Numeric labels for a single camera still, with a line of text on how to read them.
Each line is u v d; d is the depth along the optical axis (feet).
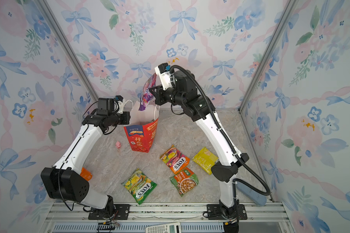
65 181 1.36
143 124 3.42
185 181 2.75
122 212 2.42
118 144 3.19
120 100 2.35
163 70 1.67
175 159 2.95
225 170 1.47
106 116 1.99
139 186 2.61
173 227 2.26
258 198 2.50
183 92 1.52
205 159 2.95
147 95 2.09
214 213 2.40
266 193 1.36
